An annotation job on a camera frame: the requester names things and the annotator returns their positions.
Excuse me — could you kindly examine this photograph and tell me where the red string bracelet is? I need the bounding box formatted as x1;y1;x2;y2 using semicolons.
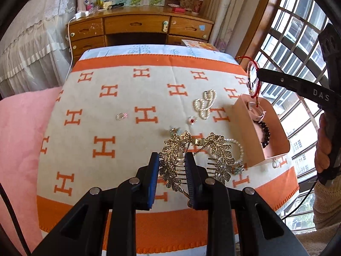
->
235;55;263;109

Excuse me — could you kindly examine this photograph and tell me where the pink smart watch band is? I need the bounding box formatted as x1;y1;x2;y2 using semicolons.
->
247;101;266;122

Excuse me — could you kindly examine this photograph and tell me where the black bead bracelet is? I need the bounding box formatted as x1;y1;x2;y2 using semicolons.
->
257;120;271;149

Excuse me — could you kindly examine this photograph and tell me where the long white pearl necklace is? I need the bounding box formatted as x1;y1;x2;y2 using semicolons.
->
192;89;217;120

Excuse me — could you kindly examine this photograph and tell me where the person right hand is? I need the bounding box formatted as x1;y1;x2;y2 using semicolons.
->
314;114;332;173

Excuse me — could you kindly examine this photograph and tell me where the pink open box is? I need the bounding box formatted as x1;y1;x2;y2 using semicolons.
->
233;94;290;168

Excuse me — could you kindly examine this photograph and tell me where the orange H pattern blanket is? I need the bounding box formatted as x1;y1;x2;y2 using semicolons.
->
36;54;299;253

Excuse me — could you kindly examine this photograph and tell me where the magazine on bed corner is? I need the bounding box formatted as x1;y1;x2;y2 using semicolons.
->
182;39;218;51

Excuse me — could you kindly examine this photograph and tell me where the light blue patterned sheet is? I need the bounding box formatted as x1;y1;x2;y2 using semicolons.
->
80;44;238;65

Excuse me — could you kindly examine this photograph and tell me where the pink bed sheet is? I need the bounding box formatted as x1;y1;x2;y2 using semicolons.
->
0;87;61;250

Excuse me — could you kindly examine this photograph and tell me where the wooden desk with drawers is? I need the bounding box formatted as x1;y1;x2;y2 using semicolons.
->
69;6;214;60

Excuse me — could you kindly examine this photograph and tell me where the white lace covered furniture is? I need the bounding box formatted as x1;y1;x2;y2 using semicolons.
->
1;0;76;98

